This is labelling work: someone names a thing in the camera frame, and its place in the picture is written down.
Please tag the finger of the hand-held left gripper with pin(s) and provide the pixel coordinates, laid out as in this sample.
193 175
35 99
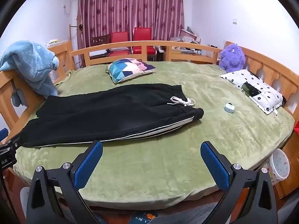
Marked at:
15 141
2 134

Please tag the dark wooden chair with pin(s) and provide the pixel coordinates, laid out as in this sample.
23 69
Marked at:
100 39

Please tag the green fleece blanket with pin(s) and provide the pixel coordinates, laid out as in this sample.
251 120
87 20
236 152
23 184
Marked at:
163 156

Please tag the wooden bed frame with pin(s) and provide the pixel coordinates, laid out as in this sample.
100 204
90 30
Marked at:
261 59

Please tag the small white device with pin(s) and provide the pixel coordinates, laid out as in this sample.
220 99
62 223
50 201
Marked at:
228 107

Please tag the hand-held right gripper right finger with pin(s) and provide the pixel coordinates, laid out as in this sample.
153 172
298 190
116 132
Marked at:
213 168

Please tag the white floral pillow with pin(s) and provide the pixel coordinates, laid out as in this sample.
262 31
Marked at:
233 77

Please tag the light blue fleece garment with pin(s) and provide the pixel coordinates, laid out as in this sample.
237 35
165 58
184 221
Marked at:
28 60

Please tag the white and yellow bag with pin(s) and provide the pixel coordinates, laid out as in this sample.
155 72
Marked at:
53 42

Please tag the black pants with white stripes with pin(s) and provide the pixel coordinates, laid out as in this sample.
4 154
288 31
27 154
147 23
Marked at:
105 112

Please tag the purple plush toy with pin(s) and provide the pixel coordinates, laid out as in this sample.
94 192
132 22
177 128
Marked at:
231 58

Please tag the wooden rack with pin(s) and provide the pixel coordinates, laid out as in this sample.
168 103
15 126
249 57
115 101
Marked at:
70 37

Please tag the red cloth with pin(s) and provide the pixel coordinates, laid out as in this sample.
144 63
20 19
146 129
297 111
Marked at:
296 127

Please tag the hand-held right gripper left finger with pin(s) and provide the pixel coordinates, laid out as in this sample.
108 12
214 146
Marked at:
90 165

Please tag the maroon striped curtain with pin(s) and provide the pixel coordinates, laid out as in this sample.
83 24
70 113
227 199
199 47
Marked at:
128 9

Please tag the geometric print pillow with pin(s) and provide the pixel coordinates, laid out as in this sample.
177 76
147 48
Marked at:
128 68

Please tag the white plastic basket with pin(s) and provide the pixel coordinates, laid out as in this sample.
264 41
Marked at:
279 165

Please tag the pile of cardboard clutter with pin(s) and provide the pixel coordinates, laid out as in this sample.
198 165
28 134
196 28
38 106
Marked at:
186 39

